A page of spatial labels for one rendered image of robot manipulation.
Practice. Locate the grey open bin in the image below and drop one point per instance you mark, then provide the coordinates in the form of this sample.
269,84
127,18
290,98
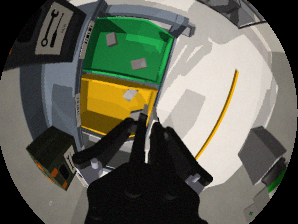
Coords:
123,154

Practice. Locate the yellow long bar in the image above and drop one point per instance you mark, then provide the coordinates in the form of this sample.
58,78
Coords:
221,115

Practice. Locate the green open bin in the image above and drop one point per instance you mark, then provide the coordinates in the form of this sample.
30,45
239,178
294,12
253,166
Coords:
137,38

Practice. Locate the grey metal shelf rack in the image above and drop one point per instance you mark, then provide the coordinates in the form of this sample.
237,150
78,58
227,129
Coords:
46,90

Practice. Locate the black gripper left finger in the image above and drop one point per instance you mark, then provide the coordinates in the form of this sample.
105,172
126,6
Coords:
89,162

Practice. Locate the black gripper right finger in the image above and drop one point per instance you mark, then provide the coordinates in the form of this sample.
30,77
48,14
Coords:
184,162

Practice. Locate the yellow bin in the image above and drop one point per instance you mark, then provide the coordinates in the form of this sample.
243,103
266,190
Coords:
102,105

